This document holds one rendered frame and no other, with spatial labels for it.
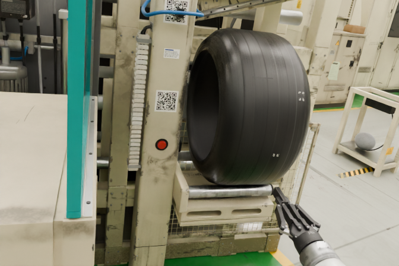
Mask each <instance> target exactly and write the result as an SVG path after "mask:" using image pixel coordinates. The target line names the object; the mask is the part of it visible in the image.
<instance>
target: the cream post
mask: <svg viewBox="0 0 399 266"><path fill-rule="evenodd" d="M197 2H198V0H190V2H189V11H190V12H196V11H197ZM164 5H165V0H151V4H150V12H153V11H160V10H164ZM163 17H164V14H159V15H154V16H151V17H149V25H150V22H153V24H154V25H153V32H151V30H150V29H148V35H149V36H150V37H151V39H152V43H149V44H148V50H147V51H148V55H147V56H148V59H147V65H146V66H147V69H146V71H147V72H146V79H145V89H144V90H145V93H144V103H145V108H143V112H142V125H141V126H142V128H141V142H140V150H139V151H140V154H139V157H140V162H141V168H138V170H137V172H136V180H135V194H134V207H133V215H132V229H131V243H130V250H129V264H128V266H164V258H165V253H166V244H167V235H168V230H169V221H170V212H171V206H172V198H173V184H174V179H175V172H176V165H177V160H178V151H179V142H180V137H181V127H182V117H183V110H184V104H185V96H186V86H187V80H188V71H189V63H190V58H191V49H192V40H193V35H194V25H195V17H196V16H192V15H189V16H188V20H187V25H182V24H172V23H164V22H163ZM165 48H167V49H180V53H179V59H174V58H164V49H165ZM156 90H168V91H179V94H178V104H177V109H176V112H155V111H154V108H155V101H156ZM159 141H165V142H166V147H165V148H164V149H160V148H158V146H157V144H158V142H159Z"/></svg>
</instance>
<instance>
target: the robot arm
mask: <svg viewBox="0 0 399 266"><path fill-rule="evenodd" d="M273 196H274V198H275V202H276V203H277V206H276V208H275V211H274V212H275V216H276V219H277V223H278V226H279V231H278V233H279V235H283V234H285V235H288V236H289V238H290V239H291V240H292V241H293V243H294V247H295V248H296V250H297V252H298V254H299V255H300V257H299V260H300V263H301V264H302V266H345V265H344V264H343V263H342V261H341V259H340V258H339V256H338V255H337V254H336V253H335V251H334V250H333V248H332V247H331V245H330V244H329V243H328V242H325V241H324V240H323V238H322V237H321V235H320V234H319V233H318V232H319V229H320V227H321V225H320V224H319V223H317V222H316V221H315V220H314V219H313V218H312V217H311V216H310V215H309V214H308V213H307V212H306V211H305V210H304V209H303V208H302V207H301V206H300V205H299V204H292V203H291V202H290V201H289V199H288V198H287V197H286V196H284V194H283V192H282V191H281V189H280V188H279V187H274V190H273ZM297 209H298V210H297ZM286 222H287V224H288V225H289V229H290V230H288V228H287V226H286Z"/></svg>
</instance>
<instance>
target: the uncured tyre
mask: <svg viewBox="0 0 399 266"><path fill-rule="evenodd" d="M252 77H267V78H273V79H267V78H252ZM297 90H304V91H305V103H301V102H298V95H297ZM310 114H311V94H310V88H309V81H308V76H307V73H306V70H305V67H304V65H303V63H302V61H301V59H300V58H299V55H298V54H297V52H296V51H295V49H294V47H293V46H292V45H291V44H290V42H289V41H287V40H286V39H285V38H283V37H281V36H279V35H277V34H274V33H269V32H263V31H253V30H243V29H237V28H223V29H219V30H216V31H214V32H213V33H212V34H210V35H209V36H208V37H207V38H206V39H205V40H203V41H202V43H201V44H200V46H199V47H198V49H197V52H196V54H195V56H194V60H193V63H192V66H191V71H190V75H189V81H188V89H187V96H186V133H187V139H188V147H189V152H190V155H191V159H192V162H193V164H194V166H195V168H196V169H197V171H198V172H200V174H202V175H203V177H205V178H206V180H208V181H209V182H211V183H214V184H217V185H263V184H267V183H270V182H274V181H276V180H278V179H280V178H281V177H283V176H284V175H285V174H286V173H287V171H288V170H289V169H290V168H291V166H292V165H293V163H294V162H295V161H296V159H297V158H298V156H299V154H300V152H301V151H302V148H303V145H304V143H305V140H306V136H307V133H308V128H309V120H310ZM273 152H281V154H280V157H279V159H271V155H272V153H273Z"/></svg>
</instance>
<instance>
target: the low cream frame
mask: <svg viewBox="0 0 399 266"><path fill-rule="evenodd" d="M355 93H356V94H359V95H361V96H364V99H363V103H362V107H361V109H360V113H359V116H358V119H357V122H356V126H355V128H354V132H353V135H352V138H351V141H345V142H341V139H342V137H343V133H344V129H345V127H346V123H347V120H348V117H349V113H350V109H351V107H352V103H353V99H354V96H355ZM372 93H375V94H378V95H381V96H384V97H387V98H389V99H386V98H384V97H381V96H377V95H374V94H372ZM390 99H393V100H396V101H398V102H399V96H396V95H394V94H391V93H387V92H385V91H382V90H378V89H376V88H373V87H351V88H350V91H349V95H348V98H347V101H346V105H345V108H344V112H343V115H342V118H341V122H340V126H339V128H338V132H337V136H336V138H335V142H334V146H333V148H332V153H334V154H337V153H338V149H339V150H341V151H343V152H345V153H347V154H349V155H351V156H353V157H354V158H356V159H358V160H360V161H361V162H364V163H366V164H368V165H369V166H371V167H373V168H375V171H374V173H373V175H374V176H375V177H380V175H381V172H382V170H385V169H390V168H391V169H390V172H392V173H396V172H397V169H398V166H399V147H398V150H397V153H396V155H395V158H394V160H393V159H391V158H389V157H387V155H390V154H392V151H393V149H394V147H390V146H391V143H392V140H393V138H394V135H395V132H396V129H397V126H398V123H399V103H398V102H395V101H392V100H390ZM368 106H369V107H372V108H374V109H377V110H380V111H382V112H385V113H387V114H392V122H391V125H390V127H389V130H388V133H387V137H386V139H385V142H384V144H383V145H382V146H383V148H382V151H381V153H379V152H377V151H375V150H377V149H379V148H381V147H382V146H380V147H378V148H376V149H373V148H374V146H375V144H376V141H375V138H374V137H373V136H372V135H371V134H370V133H367V132H360V129H361V126H362V123H363V119H364V117H365V113H366V110H367V107H368ZM393 114H394V116H393Z"/></svg>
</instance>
